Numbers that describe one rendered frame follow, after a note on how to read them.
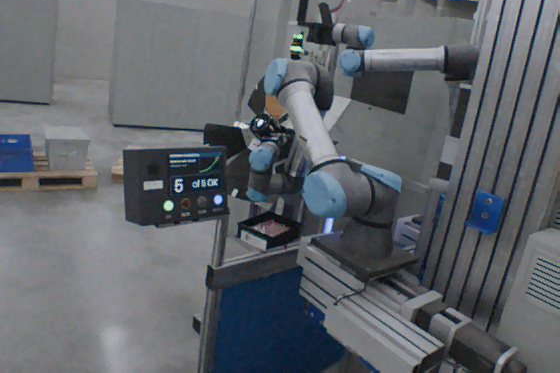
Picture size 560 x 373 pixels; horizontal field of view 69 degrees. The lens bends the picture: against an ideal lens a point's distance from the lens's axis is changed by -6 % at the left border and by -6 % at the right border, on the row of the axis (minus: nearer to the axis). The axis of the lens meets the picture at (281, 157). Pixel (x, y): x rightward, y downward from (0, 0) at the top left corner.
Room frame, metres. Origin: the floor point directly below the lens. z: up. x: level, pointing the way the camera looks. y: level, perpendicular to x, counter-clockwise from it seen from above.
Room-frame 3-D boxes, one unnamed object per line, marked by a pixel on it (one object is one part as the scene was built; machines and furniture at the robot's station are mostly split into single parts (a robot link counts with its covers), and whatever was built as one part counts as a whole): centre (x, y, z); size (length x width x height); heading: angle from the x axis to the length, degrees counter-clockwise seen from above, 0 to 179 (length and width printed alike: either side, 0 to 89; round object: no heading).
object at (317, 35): (1.77, -0.09, 1.63); 0.12 x 0.08 x 0.09; 54
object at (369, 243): (1.12, -0.27, 1.09); 0.15 x 0.15 x 0.10
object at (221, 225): (1.21, 0.15, 0.96); 0.03 x 0.03 x 0.20; 44
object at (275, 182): (1.44, 0.05, 1.08); 0.11 x 0.08 x 0.11; 120
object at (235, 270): (1.51, -0.16, 0.82); 0.90 x 0.04 x 0.08; 134
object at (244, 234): (1.58, 0.00, 0.85); 0.22 x 0.17 x 0.07; 149
